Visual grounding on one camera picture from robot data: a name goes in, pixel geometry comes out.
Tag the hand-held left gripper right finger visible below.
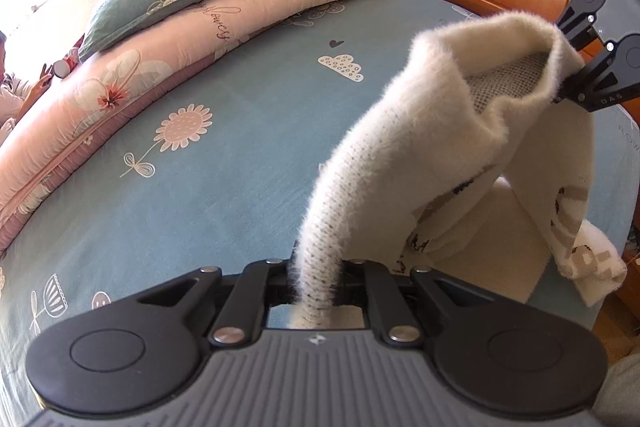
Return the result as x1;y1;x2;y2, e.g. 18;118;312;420
341;258;497;350

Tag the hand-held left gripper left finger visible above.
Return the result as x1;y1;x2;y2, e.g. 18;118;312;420
134;258;297;350

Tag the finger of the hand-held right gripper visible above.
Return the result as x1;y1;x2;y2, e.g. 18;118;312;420
555;7;608;54
551;51;614;104

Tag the cream fuzzy knit sweater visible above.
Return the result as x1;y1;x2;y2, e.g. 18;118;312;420
291;9;628;330

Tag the pink floral folded quilt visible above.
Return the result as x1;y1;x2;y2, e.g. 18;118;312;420
0;0;381;253

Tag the grey cloth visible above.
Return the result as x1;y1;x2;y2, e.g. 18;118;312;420
597;354;640;427

